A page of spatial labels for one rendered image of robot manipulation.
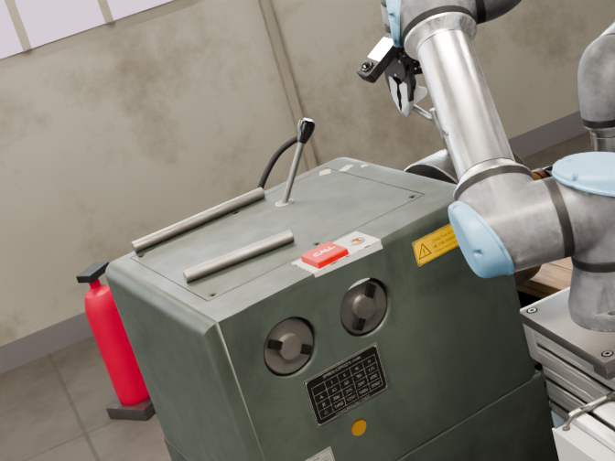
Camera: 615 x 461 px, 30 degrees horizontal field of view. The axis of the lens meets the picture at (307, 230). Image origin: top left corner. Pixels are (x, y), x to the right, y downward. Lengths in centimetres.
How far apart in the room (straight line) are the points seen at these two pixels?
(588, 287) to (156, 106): 358
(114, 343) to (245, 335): 248
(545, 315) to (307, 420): 44
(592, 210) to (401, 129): 391
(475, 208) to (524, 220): 7
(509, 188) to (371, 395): 53
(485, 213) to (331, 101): 375
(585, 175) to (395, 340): 53
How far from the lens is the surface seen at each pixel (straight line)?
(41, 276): 512
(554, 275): 250
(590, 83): 204
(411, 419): 204
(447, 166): 223
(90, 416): 455
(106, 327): 425
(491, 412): 215
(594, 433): 161
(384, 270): 192
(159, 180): 512
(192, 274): 196
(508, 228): 159
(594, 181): 159
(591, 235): 162
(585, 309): 168
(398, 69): 239
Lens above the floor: 197
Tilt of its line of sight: 21 degrees down
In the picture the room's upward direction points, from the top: 17 degrees counter-clockwise
